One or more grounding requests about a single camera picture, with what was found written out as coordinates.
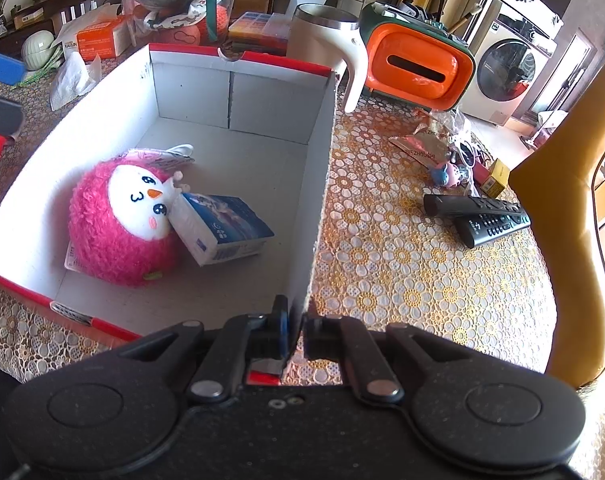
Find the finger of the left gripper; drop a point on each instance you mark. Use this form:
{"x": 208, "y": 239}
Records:
{"x": 11, "y": 70}
{"x": 11, "y": 117}

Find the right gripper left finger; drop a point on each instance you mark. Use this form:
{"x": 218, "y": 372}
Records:
{"x": 242, "y": 340}

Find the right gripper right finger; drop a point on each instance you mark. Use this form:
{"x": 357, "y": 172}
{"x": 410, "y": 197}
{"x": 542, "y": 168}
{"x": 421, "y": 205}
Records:
{"x": 364, "y": 367}

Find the blue tissue pack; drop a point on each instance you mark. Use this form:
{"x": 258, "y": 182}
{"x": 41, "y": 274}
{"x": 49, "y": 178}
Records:
{"x": 217, "y": 229}

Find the red cardboard box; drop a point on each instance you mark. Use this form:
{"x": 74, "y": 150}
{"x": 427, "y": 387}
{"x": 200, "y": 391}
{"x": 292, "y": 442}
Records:
{"x": 261, "y": 130}

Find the pink plush owl toy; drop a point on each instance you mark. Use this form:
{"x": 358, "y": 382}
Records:
{"x": 118, "y": 223}

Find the green ceramic jar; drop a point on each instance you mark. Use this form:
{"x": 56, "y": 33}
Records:
{"x": 37, "y": 50}

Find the green edged cloth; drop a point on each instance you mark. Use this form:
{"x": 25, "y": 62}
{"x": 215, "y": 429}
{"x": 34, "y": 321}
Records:
{"x": 50, "y": 67}

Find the wooden tv cabinet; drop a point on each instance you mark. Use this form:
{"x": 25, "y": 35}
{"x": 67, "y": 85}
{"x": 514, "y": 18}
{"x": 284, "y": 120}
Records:
{"x": 41, "y": 15}

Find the white napkin pack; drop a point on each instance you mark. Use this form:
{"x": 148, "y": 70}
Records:
{"x": 75, "y": 78}

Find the white router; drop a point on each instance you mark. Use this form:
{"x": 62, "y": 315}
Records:
{"x": 76, "y": 10}

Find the orange tissue box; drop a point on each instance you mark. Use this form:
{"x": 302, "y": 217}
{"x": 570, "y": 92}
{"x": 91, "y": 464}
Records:
{"x": 101, "y": 33}

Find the black remote control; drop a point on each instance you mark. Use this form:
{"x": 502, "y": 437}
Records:
{"x": 452, "y": 206}
{"x": 481, "y": 229}

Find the small blue pink toy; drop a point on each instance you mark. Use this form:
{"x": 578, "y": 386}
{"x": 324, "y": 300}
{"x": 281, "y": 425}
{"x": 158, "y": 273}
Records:
{"x": 449, "y": 175}

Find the shiny snack wrapper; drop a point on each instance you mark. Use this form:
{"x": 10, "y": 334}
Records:
{"x": 424, "y": 147}

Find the small yellow box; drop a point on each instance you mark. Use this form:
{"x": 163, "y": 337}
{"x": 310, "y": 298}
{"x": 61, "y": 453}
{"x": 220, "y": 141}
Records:
{"x": 497, "y": 179}

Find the colourful plastic organizer box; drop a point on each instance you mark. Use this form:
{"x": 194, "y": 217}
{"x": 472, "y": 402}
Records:
{"x": 261, "y": 32}

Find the yellow chair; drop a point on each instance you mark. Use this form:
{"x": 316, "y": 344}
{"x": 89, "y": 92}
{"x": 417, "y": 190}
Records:
{"x": 556, "y": 187}

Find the orange green tissue holder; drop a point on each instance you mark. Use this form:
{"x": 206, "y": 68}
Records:
{"x": 414, "y": 60}

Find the cream kettle mug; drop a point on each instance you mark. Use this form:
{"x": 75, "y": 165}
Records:
{"x": 330, "y": 37}

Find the washing machine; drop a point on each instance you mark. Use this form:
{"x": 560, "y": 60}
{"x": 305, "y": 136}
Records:
{"x": 511, "y": 45}

